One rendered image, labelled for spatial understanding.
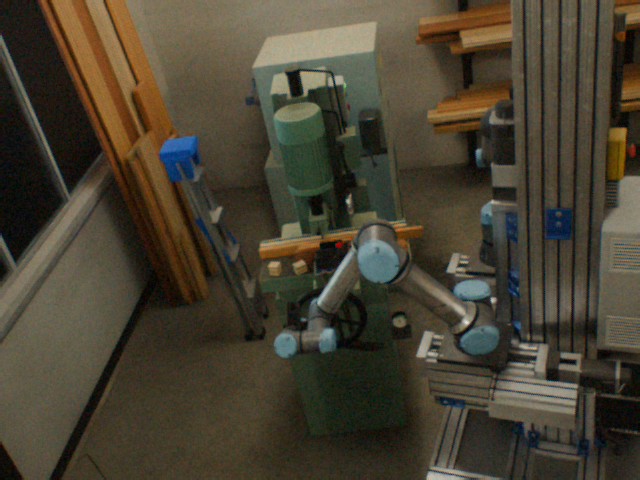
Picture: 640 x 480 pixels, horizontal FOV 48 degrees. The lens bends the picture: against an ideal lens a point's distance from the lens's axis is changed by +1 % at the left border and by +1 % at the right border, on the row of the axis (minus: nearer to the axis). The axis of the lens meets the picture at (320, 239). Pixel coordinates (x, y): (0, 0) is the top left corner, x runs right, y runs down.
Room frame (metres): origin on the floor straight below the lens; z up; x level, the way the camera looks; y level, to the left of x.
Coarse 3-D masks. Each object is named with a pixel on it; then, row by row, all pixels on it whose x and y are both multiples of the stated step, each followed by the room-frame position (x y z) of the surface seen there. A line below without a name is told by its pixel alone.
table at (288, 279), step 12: (408, 252) 2.28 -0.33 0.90; (264, 264) 2.41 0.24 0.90; (288, 264) 2.37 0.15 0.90; (312, 264) 2.34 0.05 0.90; (264, 276) 2.33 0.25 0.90; (276, 276) 2.31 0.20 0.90; (288, 276) 2.29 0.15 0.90; (300, 276) 2.28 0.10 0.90; (312, 276) 2.27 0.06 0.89; (360, 276) 2.25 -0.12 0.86; (264, 288) 2.30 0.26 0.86; (276, 288) 2.29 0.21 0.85; (288, 288) 2.29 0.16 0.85
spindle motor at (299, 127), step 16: (288, 112) 2.44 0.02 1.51; (304, 112) 2.41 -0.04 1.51; (320, 112) 2.41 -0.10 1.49; (288, 128) 2.35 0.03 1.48; (304, 128) 2.35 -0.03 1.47; (320, 128) 2.38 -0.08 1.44; (288, 144) 2.36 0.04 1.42; (304, 144) 2.35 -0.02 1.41; (320, 144) 2.38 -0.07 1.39; (288, 160) 2.38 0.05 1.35; (304, 160) 2.35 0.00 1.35; (320, 160) 2.37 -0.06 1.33; (288, 176) 2.40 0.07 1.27; (304, 176) 2.35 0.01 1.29; (320, 176) 2.36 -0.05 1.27; (304, 192) 2.35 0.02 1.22; (320, 192) 2.35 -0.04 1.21
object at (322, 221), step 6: (324, 204) 2.49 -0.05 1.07; (324, 210) 2.44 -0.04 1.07; (312, 216) 2.42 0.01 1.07; (318, 216) 2.41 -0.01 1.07; (324, 216) 2.40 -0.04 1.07; (312, 222) 2.39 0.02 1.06; (318, 222) 2.38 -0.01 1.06; (324, 222) 2.38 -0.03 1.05; (312, 228) 2.39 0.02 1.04; (324, 228) 2.38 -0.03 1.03; (312, 234) 2.39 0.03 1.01
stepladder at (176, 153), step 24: (168, 144) 3.22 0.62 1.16; (192, 144) 3.17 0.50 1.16; (168, 168) 3.12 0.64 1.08; (192, 168) 3.12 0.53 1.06; (192, 192) 3.09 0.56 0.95; (216, 216) 3.17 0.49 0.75; (216, 240) 3.08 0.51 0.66; (216, 264) 3.10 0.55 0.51; (240, 264) 3.23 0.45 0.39; (240, 288) 3.08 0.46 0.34; (240, 312) 3.09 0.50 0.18; (264, 312) 3.23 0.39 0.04
